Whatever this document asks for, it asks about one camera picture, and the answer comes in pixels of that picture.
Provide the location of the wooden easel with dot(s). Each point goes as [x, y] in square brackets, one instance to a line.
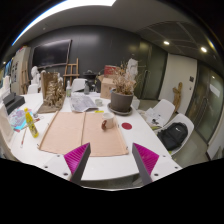
[71, 71]

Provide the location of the dried brown plant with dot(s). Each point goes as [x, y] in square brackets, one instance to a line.
[125, 78]

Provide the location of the beige cloth mat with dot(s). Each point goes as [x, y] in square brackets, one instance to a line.
[69, 130]

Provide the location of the red box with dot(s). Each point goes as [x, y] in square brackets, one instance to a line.
[110, 71]

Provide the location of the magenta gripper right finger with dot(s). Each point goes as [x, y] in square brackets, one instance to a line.
[145, 160]

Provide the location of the grey plant pot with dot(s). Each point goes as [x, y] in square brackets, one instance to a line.
[121, 102]

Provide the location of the black boxes stack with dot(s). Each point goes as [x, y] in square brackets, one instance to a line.
[13, 101]

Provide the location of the black wall screen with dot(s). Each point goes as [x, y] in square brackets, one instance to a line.
[51, 54]

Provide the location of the colourful booklet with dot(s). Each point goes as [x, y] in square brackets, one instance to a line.
[17, 119]

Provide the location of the white chair with backpack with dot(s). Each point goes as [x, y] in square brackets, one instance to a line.
[190, 126]

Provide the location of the cardboard box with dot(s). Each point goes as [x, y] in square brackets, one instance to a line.
[107, 85]

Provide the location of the yellow drink bottle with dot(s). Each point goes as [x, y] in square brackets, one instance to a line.
[30, 123]

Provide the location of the black backpack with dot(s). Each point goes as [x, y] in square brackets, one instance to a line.
[173, 136]

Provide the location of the white mug with red handle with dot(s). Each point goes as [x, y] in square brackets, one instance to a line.
[108, 121]

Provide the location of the open magazine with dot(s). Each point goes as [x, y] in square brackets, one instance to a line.
[81, 103]

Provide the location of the white chair with papers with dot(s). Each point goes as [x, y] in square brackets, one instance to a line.
[166, 108]

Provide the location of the grey pot saucer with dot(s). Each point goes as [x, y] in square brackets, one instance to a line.
[118, 112]

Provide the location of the wooden figure by wall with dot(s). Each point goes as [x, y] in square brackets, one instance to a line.
[177, 96]

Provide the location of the papers on chair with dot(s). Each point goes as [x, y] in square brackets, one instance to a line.
[154, 118]

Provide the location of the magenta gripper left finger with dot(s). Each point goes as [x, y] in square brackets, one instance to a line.
[76, 161]

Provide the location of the brown cardboard sculpture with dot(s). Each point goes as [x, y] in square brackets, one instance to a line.
[53, 93]

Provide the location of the red round coaster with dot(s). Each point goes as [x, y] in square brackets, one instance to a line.
[126, 126]

